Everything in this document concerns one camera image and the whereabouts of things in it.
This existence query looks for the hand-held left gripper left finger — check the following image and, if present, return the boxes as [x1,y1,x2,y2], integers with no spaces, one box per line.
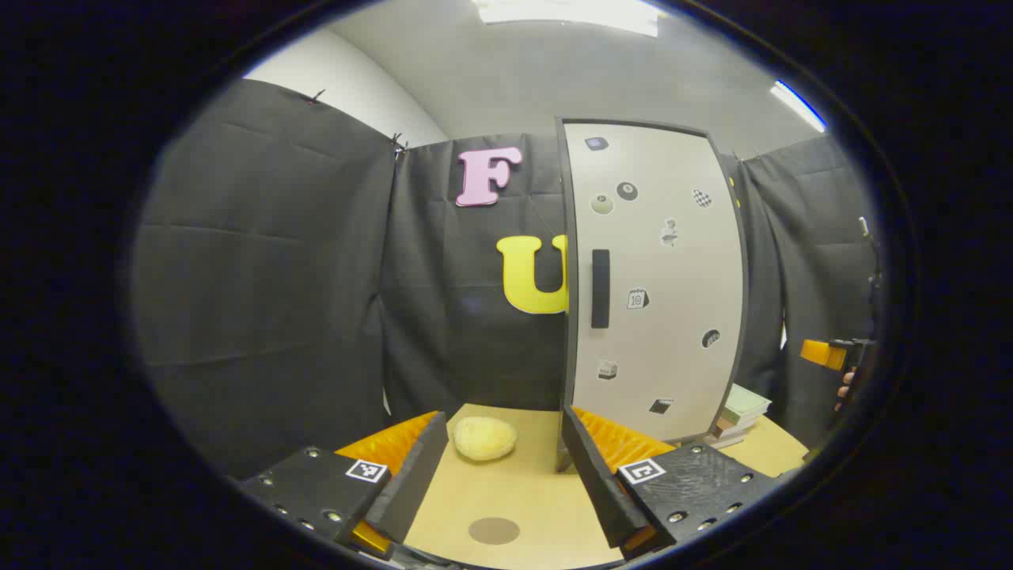
[237,410,450,561]

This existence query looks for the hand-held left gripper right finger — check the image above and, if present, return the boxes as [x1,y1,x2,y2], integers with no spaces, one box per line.
[560,405,780,561]

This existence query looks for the round brown coaster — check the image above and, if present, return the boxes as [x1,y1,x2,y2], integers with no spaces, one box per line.
[468,517,521,545]

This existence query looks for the black door handle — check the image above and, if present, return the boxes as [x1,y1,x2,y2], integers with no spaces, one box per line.
[591,249,611,329]

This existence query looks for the dark grey cabinet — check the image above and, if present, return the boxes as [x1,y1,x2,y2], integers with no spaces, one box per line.
[554,117,751,474]

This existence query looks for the pale yellow round sponge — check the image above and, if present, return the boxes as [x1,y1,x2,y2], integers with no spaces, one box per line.
[452,416,518,462]

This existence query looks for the pale green book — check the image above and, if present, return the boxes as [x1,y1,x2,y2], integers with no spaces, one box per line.
[716,384,772,426]

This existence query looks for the brown book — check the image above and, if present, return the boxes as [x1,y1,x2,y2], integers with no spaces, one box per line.
[707,420,757,450]

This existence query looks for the ceiling light panel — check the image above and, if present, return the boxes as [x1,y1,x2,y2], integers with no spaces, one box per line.
[770,79,828,134]
[473,0,662,36]

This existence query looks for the black backdrop cloth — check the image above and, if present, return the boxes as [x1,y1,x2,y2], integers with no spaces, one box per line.
[131,79,879,476]

